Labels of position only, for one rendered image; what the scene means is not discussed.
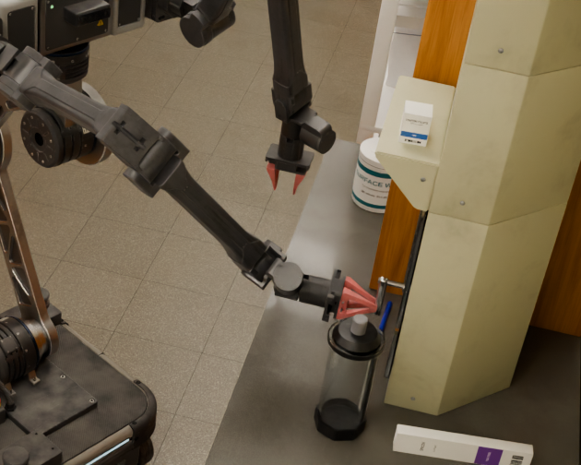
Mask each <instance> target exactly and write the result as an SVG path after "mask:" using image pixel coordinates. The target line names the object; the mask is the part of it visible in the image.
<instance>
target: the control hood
mask: <svg viewBox="0 0 581 465"><path fill-rule="evenodd" d="M455 92H456V88H455V87H454V86H449V85H445V84H441V83H436V82H431V81H427V80H423V79H418V78H414V77H406V76H400V77H398V80H397V85H396V88H395V91H394V94H393V97H392V100H391V103H390V106H389V109H388V112H387V115H386V119H385V123H384V126H383V129H382V132H381V136H380V138H379V141H378V144H377V147H376V150H375V158H376V159H378V160H379V162H380V163H381V164H382V166H383V167H384V168H385V170H386V171H387V173H388V174H389V175H390V177H391V178H392V179H393V180H394V182H395V183H396V184H397V186H398V187H399V189H400V190H401V191H402V193H403V194H404V195H405V197H406V198H407V199H408V201H409V202H410V203H411V205H412V206H413V207H414V208H415V209H420V210H424V211H427V210H429V208H430V204H431V200H432V196H433V189H434V185H435V181H436V177H437V173H438V169H439V165H440V160H441V156H442V152H443V147H444V143H445V135H446V131H447V127H448V122H449V118H450V113H451V109H452V105H453V100H454V96H455ZM405 101H416V102H422V103H427V104H432V105H433V119H432V122H431V127H430V131H429V136H428V139H427V144H426V147H424V146H418V145H412V144H408V143H402V142H398V138H399V128H400V124H401V119H402V115H403V111H404V106H405Z"/></svg>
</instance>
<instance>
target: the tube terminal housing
mask: <svg viewBox="0 0 581 465"><path fill-rule="evenodd" d="M469 32H470V29H469ZM468 36H469V33H468ZM467 45H468V41H467V44H466V48H465V52H464V56H463V60H462V65H461V68H460V72H459V76H458V81H457V82H458V83H457V84H456V85H457V88H456V92H455V94H456V95H455V96H454V98H455V99H454V100H453V105H452V106H453V107H452V109H451V110H452V111H451V115H450V119H449V122H448V128H447V131H446V135H445V143H444V147H443V152H442V156H441V160H440V165H439V169H438V173H437V177H436V181H435V185H434V189H433V196H432V200H431V204H430V208H429V211H428V216H427V220H426V224H425V228H424V232H423V236H422V240H421V247H420V252H419V255H418V259H417V263H416V268H415V271H414V275H413V280H412V283H411V287H410V291H409V299H408V302H407V307H406V311H405V315H404V318H403V323H402V327H401V330H400V334H399V339H398V343H397V350H396V354H395V358H394V362H393V366H392V370H391V374H390V377H389V381H388V385H387V390H386V394H385V401H384V403H387V404H391V405H395V406H398V407H402V408H406V409H410V410H414V411H421V412H425V413H429V414H432V415H436V416H437V415H440V414H442V413H445V412H447V411H451V410H453V409H456V408H458V407H461V406H463V405H466V404H468V403H471V402H472V401H475V400H477V399H481V398H484V397H487V396H489V395H491V394H493V393H496V392H498V391H501V390H503V389H506V388H509V387H510V384H511V381H512V378H513V375H514V371H515V369H516V364H517V361H518V358H519V354H520V352H521V349H522V346H523V343H524V340H525V337H526V334H527V331H528V326H529V322H530V319H531V317H532V314H533V311H534V308H535V304H536V302H537V299H538V296H539V293H540V287H541V284H542V282H543V279H544V276H545V272H546V269H547V267H548V264H549V261H550V258H551V252H552V249H553V247H554V244H555V241H556V237H557V234H558V232H559V229H560V226H561V222H562V219H563V215H564V212H565V209H566V205H567V201H568V199H569V196H570V193H571V190H572V187H573V184H574V181H575V176H576V173H577V170H578V167H579V164H580V162H581V66H572V67H568V68H564V69H559V70H555V71H551V72H546V73H541V74H537V75H533V76H526V75H521V74H517V73H512V72H507V71H503V70H499V69H494V68H489V67H486V66H477V65H473V64H468V63H465V62H464V58H465V53H466V50H467Z"/></svg>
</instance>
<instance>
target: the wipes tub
mask: <svg viewBox="0 0 581 465"><path fill-rule="evenodd" d="M379 138H380V137H373V138H369V139H366V140H364V141H363V142H362V143H361V146H360V151H359V157H358V161H357V167H356V172H355V177H354V183H353V187H352V194H351V197H352V199H353V201H354V202H355V203H356V204H357V205H358V206H359V207H360V208H362V209H365V210H368V211H371V212H375V213H385V206H386V201H387V197H388V193H389V188H390V184H391V179H392V178H391V177H390V175H389V174H388V173H387V171H386V170H385V168H384V167H383V166H382V164H381V163H380V162H379V160H378V159H376V158H375V150H376V147H377V144H378V141H379Z"/></svg>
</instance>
